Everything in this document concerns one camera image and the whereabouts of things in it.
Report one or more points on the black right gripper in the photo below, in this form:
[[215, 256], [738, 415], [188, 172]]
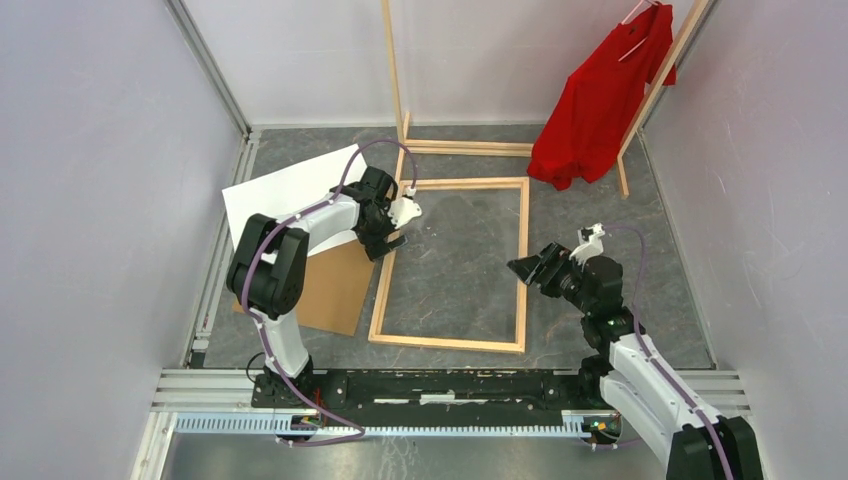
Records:
[[552, 258]]

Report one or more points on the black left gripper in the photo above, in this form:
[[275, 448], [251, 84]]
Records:
[[376, 247]]

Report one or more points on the brown backing board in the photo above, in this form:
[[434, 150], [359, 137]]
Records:
[[336, 285]]

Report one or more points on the light wooden picture frame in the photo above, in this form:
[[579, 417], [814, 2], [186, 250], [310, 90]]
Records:
[[518, 345]]

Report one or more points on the printed photo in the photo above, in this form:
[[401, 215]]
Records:
[[291, 189]]

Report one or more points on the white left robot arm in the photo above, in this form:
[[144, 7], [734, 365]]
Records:
[[268, 268]]

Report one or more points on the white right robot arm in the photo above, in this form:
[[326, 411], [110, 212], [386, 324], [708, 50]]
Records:
[[691, 438]]

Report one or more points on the wooden clothes rack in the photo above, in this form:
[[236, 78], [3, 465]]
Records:
[[665, 76]]

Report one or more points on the red t-shirt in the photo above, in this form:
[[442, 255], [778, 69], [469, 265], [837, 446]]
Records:
[[584, 133]]

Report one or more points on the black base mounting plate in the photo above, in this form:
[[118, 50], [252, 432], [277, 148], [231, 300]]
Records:
[[429, 398]]

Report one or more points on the pink clothes hanger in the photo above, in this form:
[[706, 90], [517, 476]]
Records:
[[640, 6]]

